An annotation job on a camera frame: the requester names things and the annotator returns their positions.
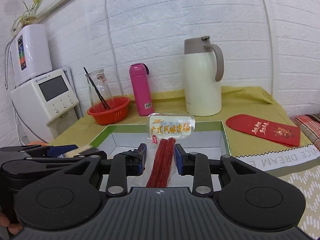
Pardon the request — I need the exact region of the clear glass carafe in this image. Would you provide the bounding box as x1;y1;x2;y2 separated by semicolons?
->
85;69;115;111

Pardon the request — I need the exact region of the plaid red cushion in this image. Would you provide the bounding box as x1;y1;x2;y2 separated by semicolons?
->
292;113;320;150

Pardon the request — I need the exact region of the patterned table mat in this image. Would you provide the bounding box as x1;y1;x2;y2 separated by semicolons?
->
238;144;319;239

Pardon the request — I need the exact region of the potted green plant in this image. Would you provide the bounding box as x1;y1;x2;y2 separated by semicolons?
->
11;0;43;33

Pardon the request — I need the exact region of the person's left hand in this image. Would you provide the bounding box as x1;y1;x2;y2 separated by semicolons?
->
0;212;23;235

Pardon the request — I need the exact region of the yellow-green tablecloth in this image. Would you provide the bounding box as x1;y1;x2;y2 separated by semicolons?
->
49;86;313;157

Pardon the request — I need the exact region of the green cardboard box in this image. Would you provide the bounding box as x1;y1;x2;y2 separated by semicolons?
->
89;121;232;188

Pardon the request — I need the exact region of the cream thermos jug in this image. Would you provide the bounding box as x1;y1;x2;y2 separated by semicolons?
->
182;36;225;116

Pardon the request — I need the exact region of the orange plastic basket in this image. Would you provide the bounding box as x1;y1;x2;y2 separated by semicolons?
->
87;96;131;126

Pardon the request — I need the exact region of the red envelope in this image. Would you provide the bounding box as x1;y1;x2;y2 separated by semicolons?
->
226;114;300;147

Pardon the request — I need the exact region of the black stirring stick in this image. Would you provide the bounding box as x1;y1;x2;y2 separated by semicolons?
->
83;67;111;110

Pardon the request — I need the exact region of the red sausage snack packet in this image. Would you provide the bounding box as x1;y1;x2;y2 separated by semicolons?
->
146;113;195;188

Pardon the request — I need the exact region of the white water dispenser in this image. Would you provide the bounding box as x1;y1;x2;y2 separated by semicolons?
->
10;69;79;143

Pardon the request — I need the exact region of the pink thermos bottle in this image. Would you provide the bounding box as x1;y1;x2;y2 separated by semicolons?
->
129;63;154;116

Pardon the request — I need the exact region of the white water purifier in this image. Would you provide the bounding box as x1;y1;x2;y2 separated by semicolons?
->
10;24;53;86

